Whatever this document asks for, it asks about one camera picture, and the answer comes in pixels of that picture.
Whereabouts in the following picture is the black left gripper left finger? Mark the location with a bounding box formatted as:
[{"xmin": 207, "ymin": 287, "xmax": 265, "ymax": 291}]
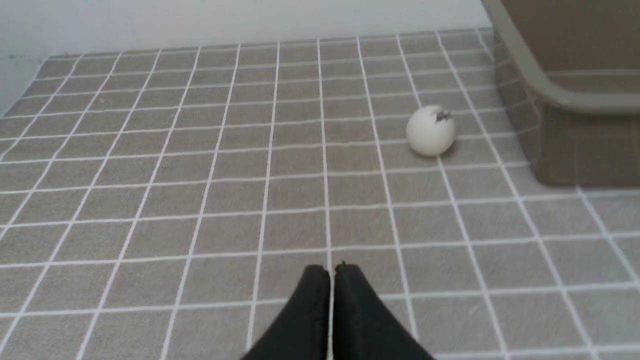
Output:
[{"xmin": 242, "ymin": 265, "xmax": 330, "ymax": 360}]

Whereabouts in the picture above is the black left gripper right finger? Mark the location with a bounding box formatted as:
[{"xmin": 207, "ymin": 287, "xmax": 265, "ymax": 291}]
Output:
[{"xmin": 333, "ymin": 262, "xmax": 434, "ymax": 360}]

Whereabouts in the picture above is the white ping-pong ball with logo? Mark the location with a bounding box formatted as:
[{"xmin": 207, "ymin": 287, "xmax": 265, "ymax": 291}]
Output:
[{"xmin": 406, "ymin": 105, "xmax": 456, "ymax": 157}]

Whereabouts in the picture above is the grey checked tablecloth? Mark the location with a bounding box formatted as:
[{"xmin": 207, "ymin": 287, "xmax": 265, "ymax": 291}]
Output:
[{"xmin": 1, "ymin": 28, "xmax": 639, "ymax": 360}]

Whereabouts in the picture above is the olive plastic storage bin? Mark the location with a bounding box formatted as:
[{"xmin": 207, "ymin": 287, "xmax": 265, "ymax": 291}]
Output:
[{"xmin": 482, "ymin": 0, "xmax": 640, "ymax": 188}]

